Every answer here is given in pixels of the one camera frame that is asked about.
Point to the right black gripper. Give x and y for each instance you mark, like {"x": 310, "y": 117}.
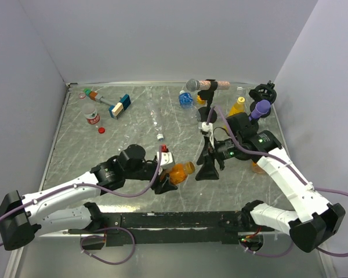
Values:
{"x": 208, "y": 171}

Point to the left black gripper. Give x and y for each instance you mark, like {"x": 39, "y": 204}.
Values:
{"x": 166, "y": 186}

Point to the orange bottle with barcode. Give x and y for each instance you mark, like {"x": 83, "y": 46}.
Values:
{"x": 180, "y": 172}

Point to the red bottle cap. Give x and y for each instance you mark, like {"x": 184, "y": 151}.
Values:
{"x": 101, "y": 130}

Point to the red label water bottle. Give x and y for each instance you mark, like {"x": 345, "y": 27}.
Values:
{"x": 91, "y": 114}

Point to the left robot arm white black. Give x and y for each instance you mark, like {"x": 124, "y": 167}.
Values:
{"x": 129, "y": 174}

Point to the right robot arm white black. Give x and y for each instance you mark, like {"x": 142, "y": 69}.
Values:
{"x": 313, "y": 218}

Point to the blue label water bottle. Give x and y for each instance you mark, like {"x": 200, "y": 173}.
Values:
{"x": 187, "y": 104}

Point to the orange bottle lying right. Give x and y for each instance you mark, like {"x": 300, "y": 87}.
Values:
{"x": 256, "y": 168}

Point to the yellow juice bottle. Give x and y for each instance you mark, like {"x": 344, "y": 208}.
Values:
{"x": 238, "y": 107}

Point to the clear bottle back right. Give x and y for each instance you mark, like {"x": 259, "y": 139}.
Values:
{"x": 240, "y": 94}

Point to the clear bottle white cap centre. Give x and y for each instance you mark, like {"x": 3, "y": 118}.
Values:
{"x": 154, "y": 114}

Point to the small yellow toy piece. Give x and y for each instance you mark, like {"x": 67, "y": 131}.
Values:
{"x": 200, "y": 100}

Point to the glitter pink microphone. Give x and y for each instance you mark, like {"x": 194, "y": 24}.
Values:
{"x": 209, "y": 84}

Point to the purple microphone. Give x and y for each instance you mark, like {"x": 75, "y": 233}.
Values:
{"x": 259, "y": 110}

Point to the toy brick hammer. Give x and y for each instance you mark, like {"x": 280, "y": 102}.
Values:
{"x": 115, "y": 110}

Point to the black empty clip stand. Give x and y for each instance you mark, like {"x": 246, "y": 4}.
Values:
{"x": 262, "y": 92}

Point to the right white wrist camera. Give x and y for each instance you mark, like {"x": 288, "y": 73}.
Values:
{"x": 206, "y": 129}

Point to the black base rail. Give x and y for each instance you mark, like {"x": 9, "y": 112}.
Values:
{"x": 225, "y": 227}

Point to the clear plastic ring cap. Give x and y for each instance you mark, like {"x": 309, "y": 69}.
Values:
{"x": 82, "y": 96}

